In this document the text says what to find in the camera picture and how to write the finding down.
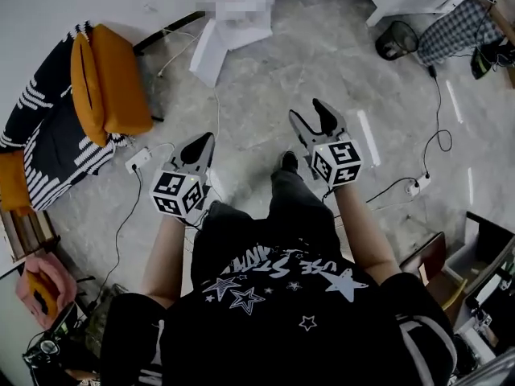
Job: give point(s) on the black mesh waste bin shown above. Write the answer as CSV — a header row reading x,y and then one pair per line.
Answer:
x,y
396,40

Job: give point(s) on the orange cushion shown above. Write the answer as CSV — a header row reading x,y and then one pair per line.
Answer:
x,y
120,83
85,91

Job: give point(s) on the orange sofa armrest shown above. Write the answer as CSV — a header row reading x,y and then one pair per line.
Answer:
x,y
12,179

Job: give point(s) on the white folded cardboard sheet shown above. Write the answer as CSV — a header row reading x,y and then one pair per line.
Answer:
x,y
225,38

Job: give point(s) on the pink plush cushion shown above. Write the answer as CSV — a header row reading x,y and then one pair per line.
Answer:
x,y
44,288

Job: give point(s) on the checkered cloth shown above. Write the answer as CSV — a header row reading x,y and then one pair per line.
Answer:
x,y
458,30

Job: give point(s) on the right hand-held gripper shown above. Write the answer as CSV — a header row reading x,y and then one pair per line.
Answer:
x,y
337,162

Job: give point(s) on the person's dark grey trousers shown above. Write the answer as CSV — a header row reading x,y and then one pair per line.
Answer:
x,y
297,203

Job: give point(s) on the wooden shelf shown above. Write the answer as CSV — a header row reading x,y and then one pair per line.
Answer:
x,y
24,231

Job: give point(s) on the person's black shoe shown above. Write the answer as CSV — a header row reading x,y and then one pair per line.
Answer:
x,y
289,161

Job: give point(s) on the wooden pole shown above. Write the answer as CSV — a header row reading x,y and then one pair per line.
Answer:
x,y
503,20

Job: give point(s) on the brown cardboard box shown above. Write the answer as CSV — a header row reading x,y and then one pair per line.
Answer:
x,y
426,257

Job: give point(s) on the camouflage bag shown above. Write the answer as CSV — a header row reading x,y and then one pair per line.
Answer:
x,y
96,320

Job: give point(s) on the person's black star-print shirt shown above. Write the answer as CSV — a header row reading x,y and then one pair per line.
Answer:
x,y
281,316

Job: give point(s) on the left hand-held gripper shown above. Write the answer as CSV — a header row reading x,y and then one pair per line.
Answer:
x,y
177,193

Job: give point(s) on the black green device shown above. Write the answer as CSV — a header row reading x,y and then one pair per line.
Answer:
x,y
480,60

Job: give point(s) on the white open box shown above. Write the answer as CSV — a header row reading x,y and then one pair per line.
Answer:
x,y
483,247

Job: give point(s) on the person's right forearm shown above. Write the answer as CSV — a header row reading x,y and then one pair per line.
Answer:
x,y
364,231

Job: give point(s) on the white power strip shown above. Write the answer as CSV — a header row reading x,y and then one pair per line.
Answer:
x,y
138,160
418,183

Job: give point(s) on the person's left forearm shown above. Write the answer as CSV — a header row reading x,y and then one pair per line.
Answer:
x,y
167,255

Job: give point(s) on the black white striped blanket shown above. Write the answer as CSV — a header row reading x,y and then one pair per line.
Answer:
x,y
52,147

